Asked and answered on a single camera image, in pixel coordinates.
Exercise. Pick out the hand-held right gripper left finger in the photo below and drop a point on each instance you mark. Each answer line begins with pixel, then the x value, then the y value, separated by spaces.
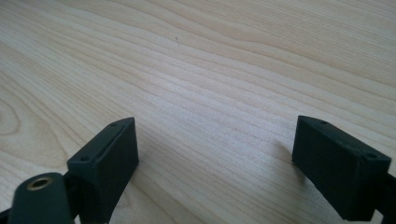
pixel 106 168

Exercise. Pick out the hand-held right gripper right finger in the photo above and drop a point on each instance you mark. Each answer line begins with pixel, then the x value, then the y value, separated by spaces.
pixel 336 168

